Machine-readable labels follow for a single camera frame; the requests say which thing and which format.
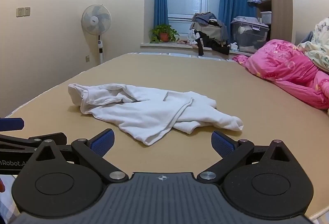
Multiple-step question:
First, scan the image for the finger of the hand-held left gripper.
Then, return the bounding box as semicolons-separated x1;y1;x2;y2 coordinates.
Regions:
0;117;25;132
0;132;68;156

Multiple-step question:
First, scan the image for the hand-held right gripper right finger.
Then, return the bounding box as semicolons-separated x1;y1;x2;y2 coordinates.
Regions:
197;131;297;184

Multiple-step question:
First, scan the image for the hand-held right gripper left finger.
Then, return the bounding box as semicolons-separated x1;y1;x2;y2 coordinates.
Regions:
27;129;129;184

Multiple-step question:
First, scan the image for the white garment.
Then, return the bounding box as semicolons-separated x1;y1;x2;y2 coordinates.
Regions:
68;82;244;146

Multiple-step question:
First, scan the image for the pile of clothes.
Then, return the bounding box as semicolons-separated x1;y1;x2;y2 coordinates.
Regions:
190;12;229;43

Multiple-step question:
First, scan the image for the checked bedsheet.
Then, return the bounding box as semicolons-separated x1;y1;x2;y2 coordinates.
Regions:
0;175;20;224

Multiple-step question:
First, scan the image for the pink quilt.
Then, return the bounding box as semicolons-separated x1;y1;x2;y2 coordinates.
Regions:
233;39;329;111

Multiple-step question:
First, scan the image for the black hanging garment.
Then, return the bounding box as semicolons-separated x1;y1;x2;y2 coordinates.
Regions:
195;30;231;56

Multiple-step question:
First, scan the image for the clear storage bin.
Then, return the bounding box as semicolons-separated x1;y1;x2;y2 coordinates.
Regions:
231;20;270;54

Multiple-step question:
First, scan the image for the window sill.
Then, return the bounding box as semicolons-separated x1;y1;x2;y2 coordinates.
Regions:
140;41;255;57

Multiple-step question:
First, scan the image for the white plastic bag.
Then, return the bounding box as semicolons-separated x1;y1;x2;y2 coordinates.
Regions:
187;29;199;44

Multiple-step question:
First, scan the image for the white standing fan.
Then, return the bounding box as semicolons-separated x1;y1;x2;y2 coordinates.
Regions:
81;4;112;64

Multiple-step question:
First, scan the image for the potted green plant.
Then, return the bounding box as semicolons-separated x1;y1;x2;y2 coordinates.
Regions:
149;24;180;44

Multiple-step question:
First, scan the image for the white plastic box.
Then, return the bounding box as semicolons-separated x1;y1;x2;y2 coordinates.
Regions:
260;11;272;24

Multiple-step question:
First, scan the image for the blue grey pillow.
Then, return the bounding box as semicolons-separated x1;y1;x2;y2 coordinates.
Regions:
300;31;314;45

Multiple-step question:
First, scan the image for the floral white quilt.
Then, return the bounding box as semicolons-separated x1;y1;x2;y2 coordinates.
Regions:
298;17;329;72

